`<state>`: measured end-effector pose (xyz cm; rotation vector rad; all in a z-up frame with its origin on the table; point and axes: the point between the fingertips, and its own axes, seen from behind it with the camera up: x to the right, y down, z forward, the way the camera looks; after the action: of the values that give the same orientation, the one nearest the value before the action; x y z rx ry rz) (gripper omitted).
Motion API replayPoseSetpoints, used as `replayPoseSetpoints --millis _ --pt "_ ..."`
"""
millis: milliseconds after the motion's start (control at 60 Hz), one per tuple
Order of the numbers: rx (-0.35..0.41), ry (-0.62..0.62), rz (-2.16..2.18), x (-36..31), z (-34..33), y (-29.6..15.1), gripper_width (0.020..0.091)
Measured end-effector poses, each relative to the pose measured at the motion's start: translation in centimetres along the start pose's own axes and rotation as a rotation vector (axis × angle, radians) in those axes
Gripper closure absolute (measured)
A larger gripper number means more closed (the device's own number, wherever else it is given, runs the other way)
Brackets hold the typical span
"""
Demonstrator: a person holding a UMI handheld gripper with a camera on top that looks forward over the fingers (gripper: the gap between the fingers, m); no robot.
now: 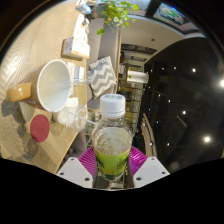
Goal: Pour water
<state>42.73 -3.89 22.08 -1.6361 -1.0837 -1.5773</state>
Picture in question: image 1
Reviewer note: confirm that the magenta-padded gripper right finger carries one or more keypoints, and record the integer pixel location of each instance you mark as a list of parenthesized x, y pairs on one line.
[(150, 170)]

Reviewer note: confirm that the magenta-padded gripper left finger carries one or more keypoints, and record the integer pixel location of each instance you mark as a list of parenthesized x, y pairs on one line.
[(76, 170)]

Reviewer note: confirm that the green-labelled clear drink bottle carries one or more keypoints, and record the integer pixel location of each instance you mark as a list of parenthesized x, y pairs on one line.
[(111, 156)]

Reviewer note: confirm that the clear glass with straw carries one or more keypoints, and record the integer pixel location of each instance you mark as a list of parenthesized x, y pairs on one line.
[(75, 118)]

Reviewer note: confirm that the flat round red coaster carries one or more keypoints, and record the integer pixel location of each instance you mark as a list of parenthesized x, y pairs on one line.
[(40, 128)]

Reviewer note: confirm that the group of ceiling lights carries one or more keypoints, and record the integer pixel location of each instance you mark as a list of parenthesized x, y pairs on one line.
[(207, 139)]

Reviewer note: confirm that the brown mug white inside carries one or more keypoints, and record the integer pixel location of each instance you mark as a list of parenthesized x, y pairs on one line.
[(53, 85)]

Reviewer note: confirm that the grey white zigzag cushion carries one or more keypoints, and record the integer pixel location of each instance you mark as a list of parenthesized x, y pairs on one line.
[(102, 76)]

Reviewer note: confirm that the white tissue box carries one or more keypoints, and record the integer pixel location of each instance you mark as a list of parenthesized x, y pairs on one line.
[(75, 46)]

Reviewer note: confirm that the curved grey sofa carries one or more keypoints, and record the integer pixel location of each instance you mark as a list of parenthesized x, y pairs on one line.
[(108, 43)]

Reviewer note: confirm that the green potted plant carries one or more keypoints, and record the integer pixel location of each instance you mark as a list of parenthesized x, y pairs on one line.
[(116, 13)]

